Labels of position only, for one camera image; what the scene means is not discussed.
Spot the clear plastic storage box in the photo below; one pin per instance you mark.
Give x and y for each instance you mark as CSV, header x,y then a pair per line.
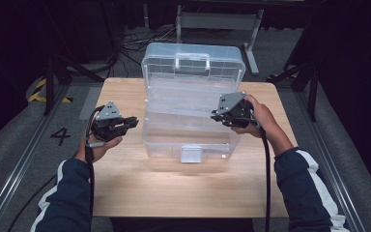
x,y
191,96

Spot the black tripod stand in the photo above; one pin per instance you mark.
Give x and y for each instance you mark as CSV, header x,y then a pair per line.
x,y
312,93
50,83

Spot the person's left hand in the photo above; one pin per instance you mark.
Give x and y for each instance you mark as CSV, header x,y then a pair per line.
x,y
98,150

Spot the yellow black hazard tape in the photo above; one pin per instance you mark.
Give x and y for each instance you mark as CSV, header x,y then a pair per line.
x,y
38,93

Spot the metal floor rail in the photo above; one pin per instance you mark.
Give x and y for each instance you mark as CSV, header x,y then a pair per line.
x,y
328,161
19,167

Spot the person's right hand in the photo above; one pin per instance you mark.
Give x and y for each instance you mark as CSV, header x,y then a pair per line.
x,y
262,121

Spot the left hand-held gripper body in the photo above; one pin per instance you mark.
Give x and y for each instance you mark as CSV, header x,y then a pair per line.
x,y
108,124

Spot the grey metal stand frame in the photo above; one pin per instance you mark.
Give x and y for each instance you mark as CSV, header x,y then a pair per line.
x,y
219,21

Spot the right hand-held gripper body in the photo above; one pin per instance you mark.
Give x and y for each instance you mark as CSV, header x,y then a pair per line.
x,y
238,111

